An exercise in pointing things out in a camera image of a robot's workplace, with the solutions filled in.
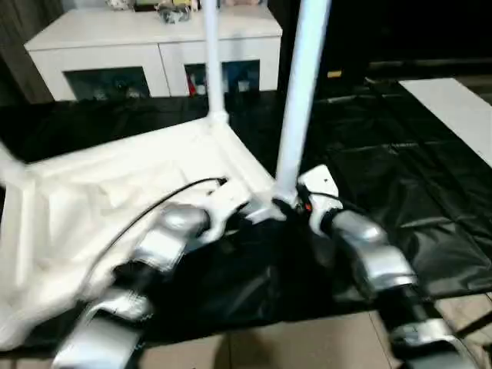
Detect white plastic table leg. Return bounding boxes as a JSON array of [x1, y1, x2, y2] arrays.
[[273, 0, 332, 211], [203, 0, 231, 126], [0, 144, 30, 189]]

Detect white plastic table top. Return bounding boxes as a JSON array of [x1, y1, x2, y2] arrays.
[[0, 115, 293, 351]]

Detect black mat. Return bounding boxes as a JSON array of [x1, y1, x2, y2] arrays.
[[0, 86, 492, 343]]

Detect white flat panel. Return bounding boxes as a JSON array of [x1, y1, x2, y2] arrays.
[[397, 78, 492, 168]]

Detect black metal bar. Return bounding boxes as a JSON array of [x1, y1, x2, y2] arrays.
[[367, 60, 492, 73]]

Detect dark crumpled plastic bag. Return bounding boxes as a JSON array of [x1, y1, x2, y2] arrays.
[[159, 7, 192, 26]]

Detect white cabinet with glass doors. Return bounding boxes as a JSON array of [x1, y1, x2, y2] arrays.
[[23, 7, 284, 101]]

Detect grey curtain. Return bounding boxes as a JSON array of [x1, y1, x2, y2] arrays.
[[0, 0, 65, 105]]

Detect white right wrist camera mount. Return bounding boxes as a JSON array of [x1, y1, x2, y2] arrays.
[[298, 165, 343, 235]]

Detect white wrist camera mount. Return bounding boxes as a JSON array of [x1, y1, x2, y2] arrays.
[[199, 178, 254, 243], [298, 165, 343, 235]]

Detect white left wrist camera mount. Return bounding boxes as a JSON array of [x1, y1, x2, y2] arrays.
[[199, 178, 254, 243]]

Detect black folding table frame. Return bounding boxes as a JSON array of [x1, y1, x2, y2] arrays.
[[453, 313, 492, 341]]

